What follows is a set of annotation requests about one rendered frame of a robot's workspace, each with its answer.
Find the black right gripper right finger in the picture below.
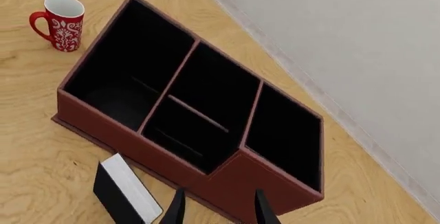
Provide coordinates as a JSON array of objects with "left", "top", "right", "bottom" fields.
[{"left": 254, "top": 188, "right": 283, "bottom": 224}]

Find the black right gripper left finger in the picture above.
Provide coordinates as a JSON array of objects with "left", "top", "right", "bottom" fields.
[{"left": 162, "top": 187, "right": 188, "bottom": 224}]

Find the black book with white pages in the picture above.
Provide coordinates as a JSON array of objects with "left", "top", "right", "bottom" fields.
[{"left": 92, "top": 152, "right": 164, "bottom": 224}]

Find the red-brown desk caddy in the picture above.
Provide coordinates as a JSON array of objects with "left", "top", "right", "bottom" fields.
[{"left": 50, "top": 0, "right": 325, "bottom": 216}]

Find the red white patterned mug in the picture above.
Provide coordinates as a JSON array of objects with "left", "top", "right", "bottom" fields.
[{"left": 28, "top": 0, "right": 85, "bottom": 54}]

